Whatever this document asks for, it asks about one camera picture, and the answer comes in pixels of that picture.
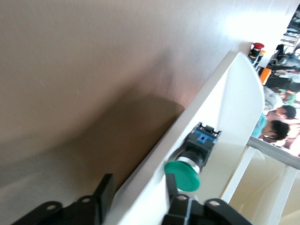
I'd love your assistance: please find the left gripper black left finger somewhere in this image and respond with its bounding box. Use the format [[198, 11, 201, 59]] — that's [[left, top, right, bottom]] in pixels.
[[63, 173, 116, 225]]

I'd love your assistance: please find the orange button enclosure box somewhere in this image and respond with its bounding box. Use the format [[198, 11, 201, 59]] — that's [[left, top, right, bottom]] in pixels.
[[257, 67, 274, 86]]

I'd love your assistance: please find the white drawer cabinet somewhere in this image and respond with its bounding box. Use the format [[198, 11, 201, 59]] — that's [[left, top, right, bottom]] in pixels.
[[220, 135, 300, 225]]

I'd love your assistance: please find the green push button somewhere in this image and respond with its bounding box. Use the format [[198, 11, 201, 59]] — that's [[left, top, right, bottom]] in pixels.
[[164, 121, 222, 193]]

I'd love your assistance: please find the white plastic bin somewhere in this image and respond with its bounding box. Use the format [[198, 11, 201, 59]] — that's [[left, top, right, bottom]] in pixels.
[[112, 50, 265, 225]]

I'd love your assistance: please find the cream cabinet drawer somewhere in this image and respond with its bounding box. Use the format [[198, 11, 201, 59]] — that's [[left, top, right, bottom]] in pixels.
[[221, 146, 293, 225], [276, 164, 300, 225]]

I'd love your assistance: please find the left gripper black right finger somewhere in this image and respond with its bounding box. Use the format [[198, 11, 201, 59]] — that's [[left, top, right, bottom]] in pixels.
[[161, 174, 207, 225]]

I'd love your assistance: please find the red push button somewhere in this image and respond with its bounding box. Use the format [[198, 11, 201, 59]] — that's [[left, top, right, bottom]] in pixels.
[[247, 42, 265, 58]]

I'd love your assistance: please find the dark-haired person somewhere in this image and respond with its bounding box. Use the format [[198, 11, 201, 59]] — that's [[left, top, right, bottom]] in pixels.
[[252, 114, 291, 150], [264, 103, 298, 122]]

